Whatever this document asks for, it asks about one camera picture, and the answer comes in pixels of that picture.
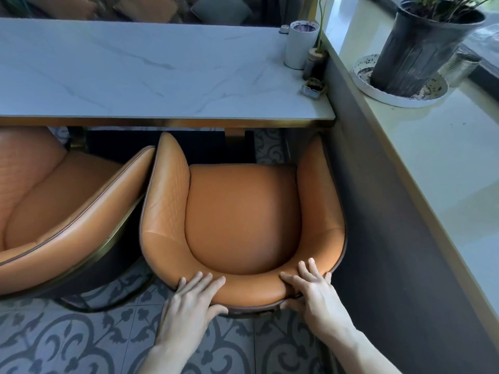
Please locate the person's right little finger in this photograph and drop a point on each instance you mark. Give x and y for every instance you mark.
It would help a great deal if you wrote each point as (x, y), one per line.
(327, 279)

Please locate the grey cushion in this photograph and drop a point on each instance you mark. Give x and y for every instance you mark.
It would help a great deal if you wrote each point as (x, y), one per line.
(221, 9)

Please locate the person's left middle finger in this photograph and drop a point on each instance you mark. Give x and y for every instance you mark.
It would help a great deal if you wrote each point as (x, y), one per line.
(205, 285)

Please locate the orange leather chair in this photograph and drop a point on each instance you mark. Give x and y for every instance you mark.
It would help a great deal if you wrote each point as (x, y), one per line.
(58, 214)
(241, 221)

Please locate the person's right thumb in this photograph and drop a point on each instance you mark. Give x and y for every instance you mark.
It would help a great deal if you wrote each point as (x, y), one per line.
(290, 303)

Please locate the person's left thumb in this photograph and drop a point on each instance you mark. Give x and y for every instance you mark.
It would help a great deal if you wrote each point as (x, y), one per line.
(218, 311)

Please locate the small round jar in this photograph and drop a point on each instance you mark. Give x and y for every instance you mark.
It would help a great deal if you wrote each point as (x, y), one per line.
(283, 29)

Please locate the small square metal tin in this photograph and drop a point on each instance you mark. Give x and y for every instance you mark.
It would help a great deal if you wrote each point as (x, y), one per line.
(312, 89)

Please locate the person's right middle finger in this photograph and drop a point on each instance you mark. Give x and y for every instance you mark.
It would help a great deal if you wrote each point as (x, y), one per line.
(306, 274)

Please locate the person's right forearm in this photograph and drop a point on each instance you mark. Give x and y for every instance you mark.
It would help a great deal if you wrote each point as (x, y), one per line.
(366, 352)

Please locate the person's left forearm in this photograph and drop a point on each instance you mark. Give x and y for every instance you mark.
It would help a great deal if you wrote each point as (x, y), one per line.
(171, 360)

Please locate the silver metal can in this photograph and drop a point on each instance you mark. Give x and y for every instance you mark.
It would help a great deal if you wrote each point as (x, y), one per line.
(463, 70)

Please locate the black plastic flower pot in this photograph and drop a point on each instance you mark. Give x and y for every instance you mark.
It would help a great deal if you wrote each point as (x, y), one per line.
(425, 50)

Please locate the person's left little finger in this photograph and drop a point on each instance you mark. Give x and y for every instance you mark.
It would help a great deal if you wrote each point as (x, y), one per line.
(181, 286)

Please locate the potted green plant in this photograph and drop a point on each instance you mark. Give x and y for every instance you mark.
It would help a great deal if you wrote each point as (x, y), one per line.
(440, 3)

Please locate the green plant cutting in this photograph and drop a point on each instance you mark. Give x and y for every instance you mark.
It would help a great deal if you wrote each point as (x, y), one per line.
(321, 23)

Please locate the white round plant saucer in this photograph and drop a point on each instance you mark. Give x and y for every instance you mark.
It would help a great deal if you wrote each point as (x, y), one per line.
(405, 98)

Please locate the white cylindrical canister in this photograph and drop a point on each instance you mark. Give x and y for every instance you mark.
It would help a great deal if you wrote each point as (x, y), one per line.
(301, 44)

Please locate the brown leather chair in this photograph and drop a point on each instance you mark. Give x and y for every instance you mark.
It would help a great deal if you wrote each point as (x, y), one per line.
(146, 8)
(62, 5)

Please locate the person's right hand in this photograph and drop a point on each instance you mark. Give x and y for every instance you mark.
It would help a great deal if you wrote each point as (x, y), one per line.
(319, 303)

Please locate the dark glass bottle vase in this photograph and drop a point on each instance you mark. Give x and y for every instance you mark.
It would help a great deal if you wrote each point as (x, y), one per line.
(314, 66)

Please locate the person's left hand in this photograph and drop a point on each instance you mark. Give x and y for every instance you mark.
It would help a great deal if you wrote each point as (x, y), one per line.
(183, 319)

